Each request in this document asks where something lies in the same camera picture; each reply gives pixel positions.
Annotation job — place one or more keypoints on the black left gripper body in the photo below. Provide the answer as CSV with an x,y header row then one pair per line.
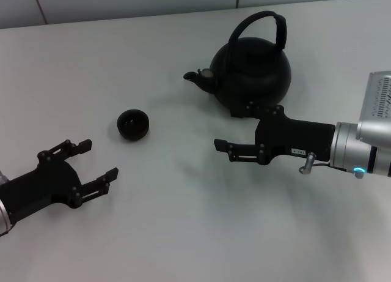
x,y
46,187

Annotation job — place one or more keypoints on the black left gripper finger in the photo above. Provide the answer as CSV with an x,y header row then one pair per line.
x,y
97,185
65,149

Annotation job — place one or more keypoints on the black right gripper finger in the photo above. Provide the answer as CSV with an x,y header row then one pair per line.
x,y
259,112
241,149

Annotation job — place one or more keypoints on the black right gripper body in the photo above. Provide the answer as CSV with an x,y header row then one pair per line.
x,y
299,138

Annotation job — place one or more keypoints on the small dark teacup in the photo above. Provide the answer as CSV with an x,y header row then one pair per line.
x,y
133,126

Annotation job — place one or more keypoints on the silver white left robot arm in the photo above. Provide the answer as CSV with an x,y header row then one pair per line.
x,y
4,217

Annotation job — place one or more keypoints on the left gripper metal plug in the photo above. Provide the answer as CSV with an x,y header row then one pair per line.
x,y
2,178

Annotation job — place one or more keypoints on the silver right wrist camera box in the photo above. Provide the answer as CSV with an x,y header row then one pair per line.
x,y
378,98

